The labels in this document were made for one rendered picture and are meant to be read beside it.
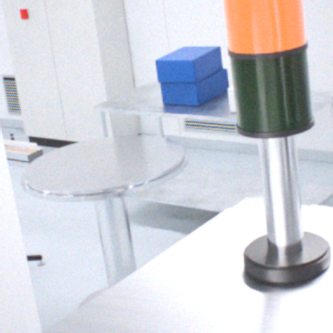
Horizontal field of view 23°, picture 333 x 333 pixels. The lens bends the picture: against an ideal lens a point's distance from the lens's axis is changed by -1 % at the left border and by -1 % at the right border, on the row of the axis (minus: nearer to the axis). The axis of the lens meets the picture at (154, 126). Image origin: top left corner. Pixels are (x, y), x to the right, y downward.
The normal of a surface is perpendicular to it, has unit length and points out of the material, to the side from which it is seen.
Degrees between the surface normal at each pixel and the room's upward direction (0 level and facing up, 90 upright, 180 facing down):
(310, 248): 0
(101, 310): 0
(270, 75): 90
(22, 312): 90
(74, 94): 90
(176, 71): 90
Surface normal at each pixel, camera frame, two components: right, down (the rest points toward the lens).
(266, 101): -0.26, 0.30
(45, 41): -0.61, 0.30
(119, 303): -0.13, -0.95
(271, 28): 0.04, 0.28
